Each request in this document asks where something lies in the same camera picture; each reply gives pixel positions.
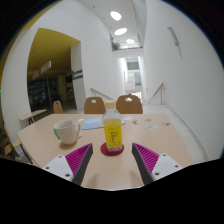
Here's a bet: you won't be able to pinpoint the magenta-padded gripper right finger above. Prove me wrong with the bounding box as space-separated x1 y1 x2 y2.
131 142 184 186

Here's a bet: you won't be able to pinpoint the yellow-labelled clear drink bottle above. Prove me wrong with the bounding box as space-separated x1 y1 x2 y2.
102 100 124 153

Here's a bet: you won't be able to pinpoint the hanging white sign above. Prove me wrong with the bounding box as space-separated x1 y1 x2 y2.
31 60 53 81

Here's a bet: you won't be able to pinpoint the flat round red coaster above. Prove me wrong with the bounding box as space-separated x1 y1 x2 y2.
100 142 125 157

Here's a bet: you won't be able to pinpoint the white ceramic mug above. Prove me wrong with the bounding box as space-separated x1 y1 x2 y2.
53 119 82 146

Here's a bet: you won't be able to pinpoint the green potted plant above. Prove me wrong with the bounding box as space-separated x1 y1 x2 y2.
110 40 122 51

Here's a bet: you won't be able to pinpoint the light blue paper leaflet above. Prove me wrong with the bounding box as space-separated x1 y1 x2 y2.
81 115 105 131

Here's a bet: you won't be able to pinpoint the small wooden side table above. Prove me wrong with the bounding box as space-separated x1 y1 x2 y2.
18 108 48 125

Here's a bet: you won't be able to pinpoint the small round sticker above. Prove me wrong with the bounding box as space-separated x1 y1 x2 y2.
147 123 160 131

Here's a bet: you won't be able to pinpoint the oval ceiling lights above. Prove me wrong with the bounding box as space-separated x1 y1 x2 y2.
109 10 136 45

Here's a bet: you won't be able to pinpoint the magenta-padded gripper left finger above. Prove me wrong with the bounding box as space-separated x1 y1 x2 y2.
42 143 94 186

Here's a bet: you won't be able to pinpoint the wooden chair with oval cutout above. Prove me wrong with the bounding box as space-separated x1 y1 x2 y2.
83 96 107 115
115 94 144 115
52 100 64 115

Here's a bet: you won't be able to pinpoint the wooden stair handrail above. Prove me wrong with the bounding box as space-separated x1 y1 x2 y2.
146 82 165 105
90 87 115 101

